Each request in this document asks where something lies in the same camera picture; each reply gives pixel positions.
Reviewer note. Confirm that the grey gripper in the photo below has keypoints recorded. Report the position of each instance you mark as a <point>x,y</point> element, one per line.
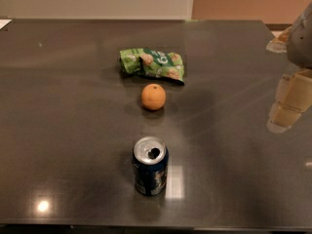
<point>301,46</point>

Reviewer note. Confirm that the blue pepsi can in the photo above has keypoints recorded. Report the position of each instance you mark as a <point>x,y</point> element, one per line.
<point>150,164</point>

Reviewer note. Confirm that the green chip bag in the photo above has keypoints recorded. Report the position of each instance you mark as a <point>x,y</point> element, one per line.
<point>151,63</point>

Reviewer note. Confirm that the orange fruit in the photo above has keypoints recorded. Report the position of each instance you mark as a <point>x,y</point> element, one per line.
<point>153,97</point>

